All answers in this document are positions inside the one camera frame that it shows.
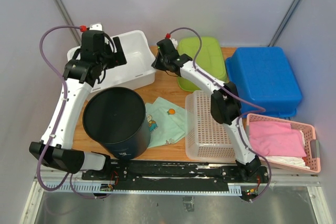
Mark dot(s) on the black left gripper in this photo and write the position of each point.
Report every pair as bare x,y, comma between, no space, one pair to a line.
121,59

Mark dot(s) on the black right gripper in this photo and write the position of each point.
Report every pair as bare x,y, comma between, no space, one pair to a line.
157,64

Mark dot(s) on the white plastic bin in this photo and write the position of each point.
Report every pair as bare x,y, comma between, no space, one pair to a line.
138,72

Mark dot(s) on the green plastic tub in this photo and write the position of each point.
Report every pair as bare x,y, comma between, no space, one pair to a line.
210,57

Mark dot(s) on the dark round bucket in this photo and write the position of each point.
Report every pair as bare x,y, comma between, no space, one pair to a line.
116,119

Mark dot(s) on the white perforated basket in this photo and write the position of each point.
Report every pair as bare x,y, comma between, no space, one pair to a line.
205,139

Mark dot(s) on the blue plastic tub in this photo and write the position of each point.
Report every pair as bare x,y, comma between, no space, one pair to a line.
263,76

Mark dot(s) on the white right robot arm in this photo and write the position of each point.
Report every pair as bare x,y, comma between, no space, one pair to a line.
225,104

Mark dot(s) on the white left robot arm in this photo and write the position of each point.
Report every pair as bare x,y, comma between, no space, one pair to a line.
88,66

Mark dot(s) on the green printed cloth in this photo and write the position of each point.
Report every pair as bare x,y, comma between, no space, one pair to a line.
166,122

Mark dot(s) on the pink folded cloth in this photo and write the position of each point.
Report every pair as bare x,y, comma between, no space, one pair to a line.
269,138

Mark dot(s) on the pink perforated basket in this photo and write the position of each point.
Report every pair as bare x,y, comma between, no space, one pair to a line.
311,148

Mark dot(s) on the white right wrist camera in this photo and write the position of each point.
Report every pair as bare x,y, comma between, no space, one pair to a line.
173,40

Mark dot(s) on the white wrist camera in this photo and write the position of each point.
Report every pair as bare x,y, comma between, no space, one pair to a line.
173,40
94,28

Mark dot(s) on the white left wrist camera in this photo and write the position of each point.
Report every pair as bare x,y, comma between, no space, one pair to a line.
94,28

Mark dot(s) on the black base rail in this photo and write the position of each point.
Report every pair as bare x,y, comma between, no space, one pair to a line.
166,178

